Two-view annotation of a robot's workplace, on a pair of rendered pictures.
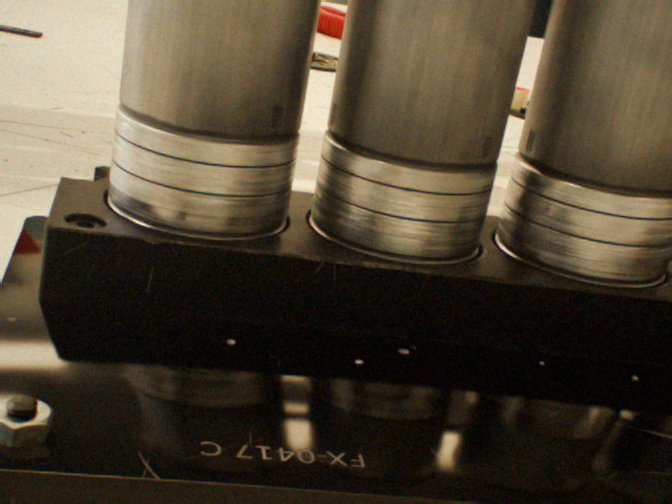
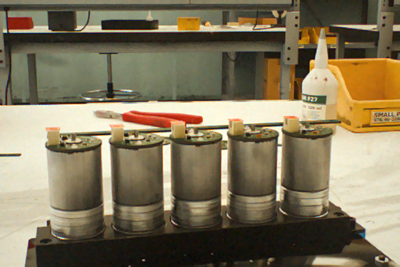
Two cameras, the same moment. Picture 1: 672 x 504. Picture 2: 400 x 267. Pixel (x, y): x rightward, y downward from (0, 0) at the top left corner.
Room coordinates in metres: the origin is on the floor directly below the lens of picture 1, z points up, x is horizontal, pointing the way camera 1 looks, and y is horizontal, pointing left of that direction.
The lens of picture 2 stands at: (-0.10, -0.03, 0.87)
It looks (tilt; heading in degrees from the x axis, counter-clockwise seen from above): 13 degrees down; 358
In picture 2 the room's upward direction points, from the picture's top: straight up
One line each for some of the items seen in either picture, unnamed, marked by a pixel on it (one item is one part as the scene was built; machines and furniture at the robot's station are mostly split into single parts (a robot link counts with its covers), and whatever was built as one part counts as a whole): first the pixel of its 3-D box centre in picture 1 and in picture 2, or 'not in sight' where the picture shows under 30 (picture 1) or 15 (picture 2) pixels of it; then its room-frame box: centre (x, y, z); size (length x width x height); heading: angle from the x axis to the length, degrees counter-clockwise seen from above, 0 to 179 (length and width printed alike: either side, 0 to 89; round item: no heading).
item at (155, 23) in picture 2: not in sight; (130, 24); (2.67, 0.21, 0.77); 0.24 x 0.16 x 0.04; 79
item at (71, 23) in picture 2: not in sight; (62, 20); (2.58, 0.51, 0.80); 0.15 x 0.12 x 0.10; 5
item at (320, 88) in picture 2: not in sight; (320, 82); (0.42, -0.16, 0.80); 0.03 x 0.03 x 0.10
